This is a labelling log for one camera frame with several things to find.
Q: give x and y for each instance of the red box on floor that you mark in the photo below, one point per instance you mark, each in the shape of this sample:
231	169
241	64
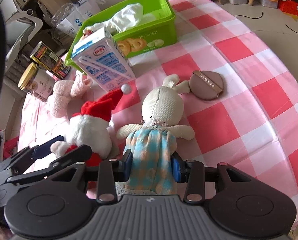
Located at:
288	7

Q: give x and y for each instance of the white paper shopping bag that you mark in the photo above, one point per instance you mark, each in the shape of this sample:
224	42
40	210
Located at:
70	17

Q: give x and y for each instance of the gold lid clear jar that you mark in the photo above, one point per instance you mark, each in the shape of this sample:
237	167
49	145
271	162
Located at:
37	82

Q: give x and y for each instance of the white office chair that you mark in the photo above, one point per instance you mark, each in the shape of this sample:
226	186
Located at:
21	27

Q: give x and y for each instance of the pink fluffy plush toy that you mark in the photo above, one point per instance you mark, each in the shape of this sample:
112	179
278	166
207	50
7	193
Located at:
64	91

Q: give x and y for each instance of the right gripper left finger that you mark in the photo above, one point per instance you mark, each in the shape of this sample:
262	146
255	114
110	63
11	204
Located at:
127	160

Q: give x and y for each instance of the brown round compact case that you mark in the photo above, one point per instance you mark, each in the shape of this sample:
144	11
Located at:
206	85

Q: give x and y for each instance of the white blue milk carton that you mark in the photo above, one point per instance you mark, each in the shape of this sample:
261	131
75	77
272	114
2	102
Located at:
99	57

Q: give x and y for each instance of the green plastic bin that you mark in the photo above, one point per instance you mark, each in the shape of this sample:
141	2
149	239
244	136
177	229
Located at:
149	36

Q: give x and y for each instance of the black yellow drink can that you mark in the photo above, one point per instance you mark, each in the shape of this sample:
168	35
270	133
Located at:
48	59

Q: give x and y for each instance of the white cloth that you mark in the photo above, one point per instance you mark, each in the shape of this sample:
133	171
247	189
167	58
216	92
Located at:
127	18

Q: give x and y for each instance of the red white checkered tablecloth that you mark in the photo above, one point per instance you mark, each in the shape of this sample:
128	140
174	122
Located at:
253	125

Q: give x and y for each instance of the white santa plush toy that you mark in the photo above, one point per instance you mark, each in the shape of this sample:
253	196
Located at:
90	127

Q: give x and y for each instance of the cream bunny doll blue dress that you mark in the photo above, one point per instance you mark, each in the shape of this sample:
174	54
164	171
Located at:
153	142

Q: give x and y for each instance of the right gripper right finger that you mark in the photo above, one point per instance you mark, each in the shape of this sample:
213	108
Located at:
178	168

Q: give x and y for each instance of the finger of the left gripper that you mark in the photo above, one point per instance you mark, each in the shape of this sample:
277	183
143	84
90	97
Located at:
82	153
49	146

